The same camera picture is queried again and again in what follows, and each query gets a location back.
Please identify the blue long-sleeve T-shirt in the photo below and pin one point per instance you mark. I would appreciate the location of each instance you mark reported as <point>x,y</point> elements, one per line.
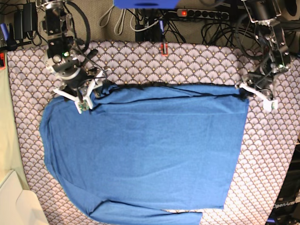
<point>146,156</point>

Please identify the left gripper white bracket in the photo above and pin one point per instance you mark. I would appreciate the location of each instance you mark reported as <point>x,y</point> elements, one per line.
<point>257,84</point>

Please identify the blue handled clamp left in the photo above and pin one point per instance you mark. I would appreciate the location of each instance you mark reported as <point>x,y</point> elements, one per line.
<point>8,35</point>

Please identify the white power strip red switch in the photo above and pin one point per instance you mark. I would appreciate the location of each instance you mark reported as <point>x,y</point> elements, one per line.
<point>202,14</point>

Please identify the black OpenArm base box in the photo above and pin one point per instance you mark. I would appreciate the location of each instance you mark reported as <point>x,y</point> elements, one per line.
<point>286,210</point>

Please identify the black power supply left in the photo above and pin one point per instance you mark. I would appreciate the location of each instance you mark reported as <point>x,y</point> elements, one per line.
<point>26,22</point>

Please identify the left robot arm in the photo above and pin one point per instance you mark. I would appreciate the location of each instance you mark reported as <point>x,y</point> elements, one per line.
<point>275,58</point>

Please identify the white plastic bin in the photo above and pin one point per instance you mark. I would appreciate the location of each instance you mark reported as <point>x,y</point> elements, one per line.
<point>17,205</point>

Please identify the blue box top edge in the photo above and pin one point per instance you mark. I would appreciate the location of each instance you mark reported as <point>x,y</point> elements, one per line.
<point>140,4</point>

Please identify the red black table clamp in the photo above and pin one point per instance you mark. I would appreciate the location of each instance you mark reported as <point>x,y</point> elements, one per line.
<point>164,49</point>

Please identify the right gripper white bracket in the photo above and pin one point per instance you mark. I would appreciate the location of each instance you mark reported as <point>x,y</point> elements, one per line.
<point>78,86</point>

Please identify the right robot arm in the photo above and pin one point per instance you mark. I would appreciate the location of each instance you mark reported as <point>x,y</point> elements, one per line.
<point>64,57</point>

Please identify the fan-patterned tablecloth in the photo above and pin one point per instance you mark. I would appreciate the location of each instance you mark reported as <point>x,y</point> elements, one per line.
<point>268,143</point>

